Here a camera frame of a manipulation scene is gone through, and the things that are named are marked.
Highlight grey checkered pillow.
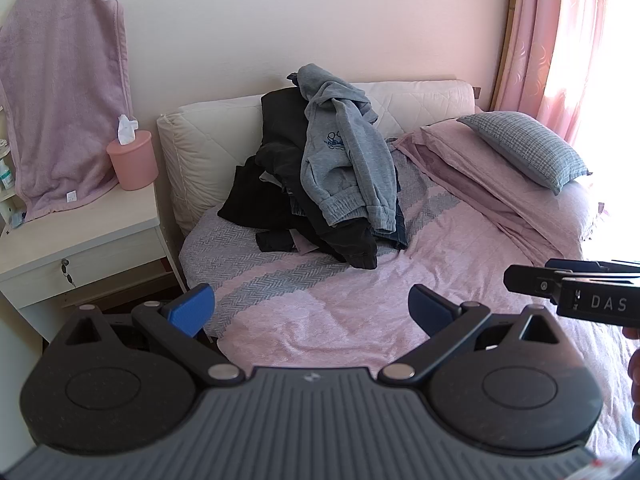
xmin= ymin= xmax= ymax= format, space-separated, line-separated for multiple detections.
xmin=456 ymin=111 xmax=593 ymax=196

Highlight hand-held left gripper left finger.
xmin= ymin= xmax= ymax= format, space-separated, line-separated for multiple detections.
xmin=42 ymin=283 xmax=246 ymax=388

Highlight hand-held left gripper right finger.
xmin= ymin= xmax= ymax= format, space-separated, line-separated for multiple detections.
xmin=377 ymin=284 xmax=568 ymax=388

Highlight pink pillow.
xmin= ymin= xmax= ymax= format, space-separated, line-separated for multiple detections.
xmin=392 ymin=119 xmax=598 ymax=266

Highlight pink round tissue box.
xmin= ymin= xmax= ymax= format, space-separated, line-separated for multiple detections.
xmin=106 ymin=130 xmax=160 ymax=192

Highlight grey sweatpants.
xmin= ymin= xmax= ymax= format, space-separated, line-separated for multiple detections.
xmin=286 ymin=63 xmax=401 ymax=231

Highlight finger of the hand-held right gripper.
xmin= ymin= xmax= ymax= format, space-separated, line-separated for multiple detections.
xmin=504 ymin=264 xmax=563 ymax=306
xmin=545 ymin=258 xmax=640 ymax=276

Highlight pink towel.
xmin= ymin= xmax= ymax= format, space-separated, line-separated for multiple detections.
xmin=0 ymin=0 xmax=133 ymax=223

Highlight white tissue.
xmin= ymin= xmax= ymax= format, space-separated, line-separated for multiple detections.
xmin=117 ymin=115 xmax=140 ymax=145

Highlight white nightstand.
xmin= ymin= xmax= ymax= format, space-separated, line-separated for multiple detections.
xmin=0 ymin=180 xmax=188 ymax=343

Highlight pink curtain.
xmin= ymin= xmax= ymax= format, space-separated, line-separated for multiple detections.
xmin=492 ymin=0 xmax=640 ymax=146

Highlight pink grey herringbone bed blanket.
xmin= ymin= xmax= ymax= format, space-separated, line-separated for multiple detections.
xmin=179 ymin=150 xmax=636 ymax=461

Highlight black jacket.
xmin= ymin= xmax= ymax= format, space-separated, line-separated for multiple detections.
xmin=255 ymin=87 xmax=321 ymax=196

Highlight cream quilted headboard cushion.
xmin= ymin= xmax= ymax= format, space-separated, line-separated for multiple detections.
xmin=156 ymin=79 xmax=476 ymax=236

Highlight person's right hand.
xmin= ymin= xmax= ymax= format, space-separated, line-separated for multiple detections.
xmin=622 ymin=327 xmax=640 ymax=406

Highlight black pants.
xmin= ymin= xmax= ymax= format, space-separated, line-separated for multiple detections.
xmin=217 ymin=157 xmax=379 ymax=270

